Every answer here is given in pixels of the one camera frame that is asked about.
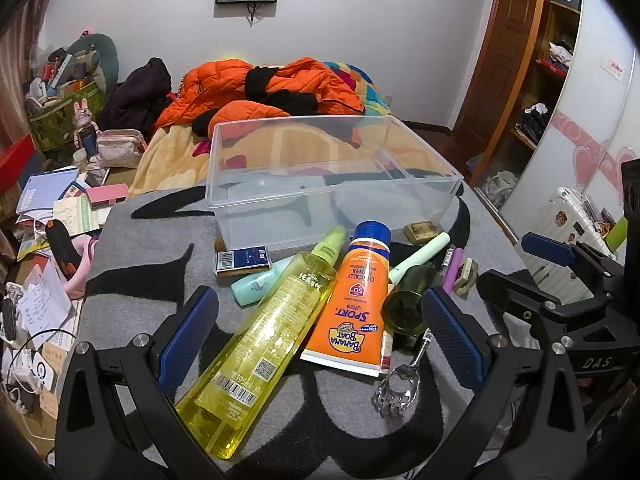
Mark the mint green small bottle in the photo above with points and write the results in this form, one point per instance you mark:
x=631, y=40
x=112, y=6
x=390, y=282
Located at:
x=255, y=285

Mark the red box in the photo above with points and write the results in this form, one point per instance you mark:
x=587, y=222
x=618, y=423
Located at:
x=15, y=160

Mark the small blue card box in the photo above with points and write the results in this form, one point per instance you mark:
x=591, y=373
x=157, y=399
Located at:
x=245, y=259

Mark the small green spray bottle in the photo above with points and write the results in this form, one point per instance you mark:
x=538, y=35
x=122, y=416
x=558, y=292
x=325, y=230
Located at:
x=327, y=247

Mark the pink floral pouch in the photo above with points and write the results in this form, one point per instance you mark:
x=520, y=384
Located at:
x=120, y=147

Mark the beige cosmetic tube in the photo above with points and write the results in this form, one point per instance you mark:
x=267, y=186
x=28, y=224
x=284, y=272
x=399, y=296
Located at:
x=386, y=355

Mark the orange puffer jacket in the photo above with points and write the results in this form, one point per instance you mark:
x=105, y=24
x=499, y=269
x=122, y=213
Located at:
x=215, y=80

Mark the rabbit figure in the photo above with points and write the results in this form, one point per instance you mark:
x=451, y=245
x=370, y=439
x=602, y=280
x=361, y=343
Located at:
x=84, y=120

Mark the mint green tube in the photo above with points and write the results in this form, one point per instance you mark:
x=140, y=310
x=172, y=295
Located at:
x=425, y=257

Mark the orange sunscreen tube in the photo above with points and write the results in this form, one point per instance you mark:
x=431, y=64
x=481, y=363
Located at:
x=350, y=300

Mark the black cloth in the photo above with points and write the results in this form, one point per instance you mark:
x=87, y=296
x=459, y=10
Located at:
x=280, y=95

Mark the tall yellow liquid bottle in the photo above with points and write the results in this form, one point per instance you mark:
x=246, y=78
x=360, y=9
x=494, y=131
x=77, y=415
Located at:
x=260, y=350

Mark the green storage box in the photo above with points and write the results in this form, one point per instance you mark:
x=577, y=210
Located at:
x=50, y=120

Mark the pink flat box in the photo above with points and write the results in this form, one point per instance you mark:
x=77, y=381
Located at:
x=107, y=192

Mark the clear plastic storage box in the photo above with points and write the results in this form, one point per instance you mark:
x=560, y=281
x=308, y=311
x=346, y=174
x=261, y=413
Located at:
x=310, y=170

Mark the wooden wardrobe shelves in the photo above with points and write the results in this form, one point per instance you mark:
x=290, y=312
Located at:
x=545, y=85

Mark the grey green neck pillow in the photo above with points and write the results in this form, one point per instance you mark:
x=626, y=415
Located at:
x=107, y=55

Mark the blue and white notebook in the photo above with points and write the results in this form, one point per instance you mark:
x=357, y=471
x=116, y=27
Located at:
x=45, y=190

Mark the white suitcase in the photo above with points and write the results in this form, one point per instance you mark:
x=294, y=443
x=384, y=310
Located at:
x=560, y=215

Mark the striped curtain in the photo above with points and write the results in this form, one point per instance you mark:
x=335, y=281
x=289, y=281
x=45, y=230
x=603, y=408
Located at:
x=20, y=60

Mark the brown wooden door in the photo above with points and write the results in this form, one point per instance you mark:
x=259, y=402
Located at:
x=505, y=35

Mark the yellow printed blanket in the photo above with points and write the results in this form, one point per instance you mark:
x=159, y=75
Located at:
x=165, y=160

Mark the white power strip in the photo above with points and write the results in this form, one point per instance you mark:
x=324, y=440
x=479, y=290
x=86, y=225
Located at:
x=35, y=370

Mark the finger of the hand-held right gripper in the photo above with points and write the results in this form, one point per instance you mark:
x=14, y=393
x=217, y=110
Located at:
x=510, y=292
x=547, y=250

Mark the colourful patchwork blanket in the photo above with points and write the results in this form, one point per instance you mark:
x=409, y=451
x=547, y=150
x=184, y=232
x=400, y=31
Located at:
x=372, y=95

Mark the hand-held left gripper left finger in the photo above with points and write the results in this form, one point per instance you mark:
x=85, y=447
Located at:
x=190, y=340

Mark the purple tube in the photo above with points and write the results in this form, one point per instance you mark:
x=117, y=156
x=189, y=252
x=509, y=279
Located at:
x=457, y=272

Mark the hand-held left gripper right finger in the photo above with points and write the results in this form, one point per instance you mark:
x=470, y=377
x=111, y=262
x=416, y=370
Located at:
x=450, y=340

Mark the dark purple jacket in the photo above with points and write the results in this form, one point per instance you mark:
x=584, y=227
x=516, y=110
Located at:
x=140, y=95

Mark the black and orange tool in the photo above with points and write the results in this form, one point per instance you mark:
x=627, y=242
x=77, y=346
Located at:
x=62, y=245

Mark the white plastic bag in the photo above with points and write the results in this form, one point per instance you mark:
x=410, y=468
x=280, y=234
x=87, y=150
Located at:
x=500, y=187

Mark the brown soap block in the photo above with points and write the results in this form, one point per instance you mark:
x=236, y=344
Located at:
x=422, y=232

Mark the white wardrobe sliding door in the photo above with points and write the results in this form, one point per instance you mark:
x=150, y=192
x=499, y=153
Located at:
x=590, y=110

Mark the dark green glass bottle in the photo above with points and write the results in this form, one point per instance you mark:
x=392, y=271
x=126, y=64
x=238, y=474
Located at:
x=405, y=305

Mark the stack of white papers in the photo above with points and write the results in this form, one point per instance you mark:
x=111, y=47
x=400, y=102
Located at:
x=45, y=300

